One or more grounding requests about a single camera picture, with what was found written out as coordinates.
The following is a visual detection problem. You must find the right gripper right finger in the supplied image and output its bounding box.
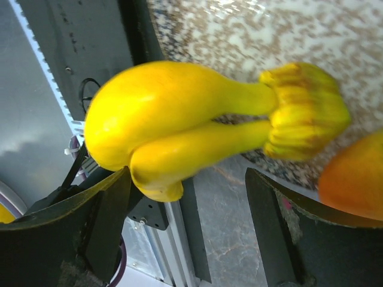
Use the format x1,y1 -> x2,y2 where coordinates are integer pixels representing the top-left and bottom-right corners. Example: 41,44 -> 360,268
245,168 -> 382,286

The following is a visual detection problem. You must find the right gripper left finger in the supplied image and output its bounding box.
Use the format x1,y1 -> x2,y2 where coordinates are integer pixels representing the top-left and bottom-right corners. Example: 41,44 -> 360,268
1,167 -> 131,286

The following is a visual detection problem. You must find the fake mango fruit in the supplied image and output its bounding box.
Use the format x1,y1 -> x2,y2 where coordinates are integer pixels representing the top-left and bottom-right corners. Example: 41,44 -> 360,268
318,129 -> 382,221

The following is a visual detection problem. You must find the yellow fake banana bunch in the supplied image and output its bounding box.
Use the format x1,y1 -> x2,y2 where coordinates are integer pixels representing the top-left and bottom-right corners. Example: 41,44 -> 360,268
84,61 -> 351,202

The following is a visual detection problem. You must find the speckled glass plate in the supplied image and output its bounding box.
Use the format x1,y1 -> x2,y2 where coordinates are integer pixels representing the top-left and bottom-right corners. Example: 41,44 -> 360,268
148,1 -> 382,191

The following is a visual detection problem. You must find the grey slotted cable duct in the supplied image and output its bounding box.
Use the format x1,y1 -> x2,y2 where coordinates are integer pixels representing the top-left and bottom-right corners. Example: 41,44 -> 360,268
8,0 -> 84,145

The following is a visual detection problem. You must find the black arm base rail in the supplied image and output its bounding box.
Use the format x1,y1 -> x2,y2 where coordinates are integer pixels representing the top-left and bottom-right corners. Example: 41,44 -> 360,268
17,0 -> 213,285

